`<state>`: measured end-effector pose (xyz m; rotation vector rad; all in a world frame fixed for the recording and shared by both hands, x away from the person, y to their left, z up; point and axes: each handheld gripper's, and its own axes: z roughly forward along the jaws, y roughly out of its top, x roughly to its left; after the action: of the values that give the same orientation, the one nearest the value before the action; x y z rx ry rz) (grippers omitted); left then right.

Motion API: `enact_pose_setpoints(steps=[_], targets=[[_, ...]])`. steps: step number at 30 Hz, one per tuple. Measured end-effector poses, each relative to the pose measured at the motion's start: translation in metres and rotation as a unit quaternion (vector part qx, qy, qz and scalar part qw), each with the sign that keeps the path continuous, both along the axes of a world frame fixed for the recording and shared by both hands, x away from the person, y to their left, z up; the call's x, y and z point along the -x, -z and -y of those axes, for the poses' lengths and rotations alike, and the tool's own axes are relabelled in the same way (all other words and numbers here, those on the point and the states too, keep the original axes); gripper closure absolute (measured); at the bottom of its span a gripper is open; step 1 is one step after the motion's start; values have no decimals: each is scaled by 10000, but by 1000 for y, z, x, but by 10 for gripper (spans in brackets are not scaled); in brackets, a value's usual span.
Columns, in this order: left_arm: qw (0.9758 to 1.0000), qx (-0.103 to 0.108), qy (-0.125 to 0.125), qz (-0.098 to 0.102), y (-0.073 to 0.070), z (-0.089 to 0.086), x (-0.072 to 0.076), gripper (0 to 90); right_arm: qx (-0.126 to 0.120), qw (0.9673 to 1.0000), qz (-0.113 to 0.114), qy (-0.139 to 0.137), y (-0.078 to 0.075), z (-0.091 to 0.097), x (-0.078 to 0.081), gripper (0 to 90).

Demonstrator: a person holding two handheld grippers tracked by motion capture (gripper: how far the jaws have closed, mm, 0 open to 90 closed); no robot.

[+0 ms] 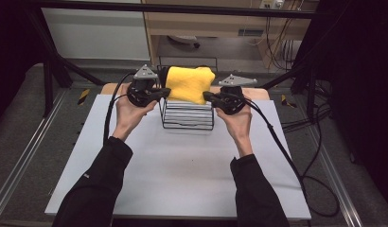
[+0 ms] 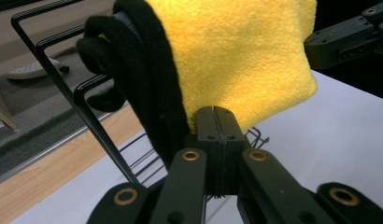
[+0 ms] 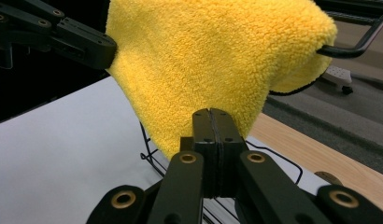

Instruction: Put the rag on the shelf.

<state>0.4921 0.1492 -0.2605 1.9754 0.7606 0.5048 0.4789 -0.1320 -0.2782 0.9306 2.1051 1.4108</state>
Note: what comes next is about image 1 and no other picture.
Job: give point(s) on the white cabinet panel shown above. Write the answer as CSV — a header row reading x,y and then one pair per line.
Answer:
x,y
97,34

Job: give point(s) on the black metal frame bar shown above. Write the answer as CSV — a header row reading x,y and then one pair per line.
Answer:
x,y
182,8

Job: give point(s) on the black curtain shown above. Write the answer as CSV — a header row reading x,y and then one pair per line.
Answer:
x,y
12,47
362,94

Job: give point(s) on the yellow cloth with black trim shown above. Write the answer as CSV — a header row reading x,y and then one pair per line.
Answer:
x,y
189,83

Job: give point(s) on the person's left hand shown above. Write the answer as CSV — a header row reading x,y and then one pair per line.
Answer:
x,y
129,116

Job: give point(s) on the person's right hand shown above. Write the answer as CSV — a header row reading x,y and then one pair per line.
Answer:
x,y
241,129

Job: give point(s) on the aluminium floor rail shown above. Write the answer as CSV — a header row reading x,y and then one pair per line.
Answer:
x,y
337,183
28,157

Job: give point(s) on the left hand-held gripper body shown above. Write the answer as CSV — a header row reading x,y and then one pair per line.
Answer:
x,y
140,93

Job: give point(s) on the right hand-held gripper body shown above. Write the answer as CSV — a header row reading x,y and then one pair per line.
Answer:
x,y
234,101

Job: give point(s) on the white power strip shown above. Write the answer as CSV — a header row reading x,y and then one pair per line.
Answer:
x,y
272,3

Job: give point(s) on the white table mat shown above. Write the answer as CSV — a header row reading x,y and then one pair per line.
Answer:
x,y
189,170

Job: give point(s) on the black metal frame leg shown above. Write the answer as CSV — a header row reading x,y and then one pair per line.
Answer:
x,y
310,85
48,72

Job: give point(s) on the white chair base with caster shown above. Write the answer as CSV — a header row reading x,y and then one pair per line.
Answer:
x,y
184,39

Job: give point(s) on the yellow black hazard tape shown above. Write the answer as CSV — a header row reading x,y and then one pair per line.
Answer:
x,y
83,96
287,101

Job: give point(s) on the wooden desk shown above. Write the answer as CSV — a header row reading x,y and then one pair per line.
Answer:
x,y
214,23

